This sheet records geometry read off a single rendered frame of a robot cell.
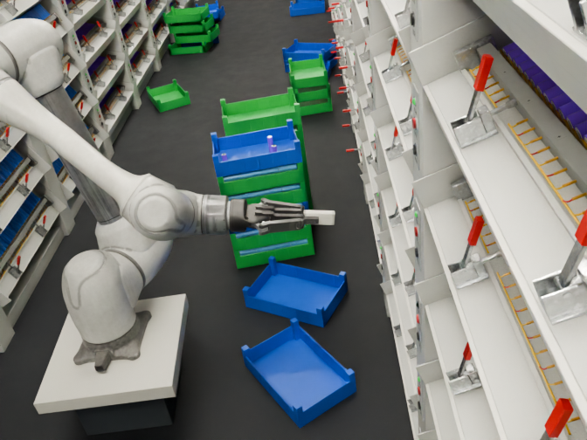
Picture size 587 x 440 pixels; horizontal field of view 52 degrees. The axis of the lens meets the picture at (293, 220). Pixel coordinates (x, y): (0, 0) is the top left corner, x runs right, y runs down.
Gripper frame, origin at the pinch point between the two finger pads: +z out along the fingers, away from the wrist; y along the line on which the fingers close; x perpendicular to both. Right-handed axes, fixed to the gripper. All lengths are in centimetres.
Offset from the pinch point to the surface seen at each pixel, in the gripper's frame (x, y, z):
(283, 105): -19, -122, -9
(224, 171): -23, -67, -29
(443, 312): 7.8, 41.7, 18.1
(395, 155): 10.1, -12.4, 18.0
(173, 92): -66, -265, -82
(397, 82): 29.0, -9.2, 15.8
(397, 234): -10.0, -9.5, 20.5
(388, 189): -8.9, -30.9, 21.1
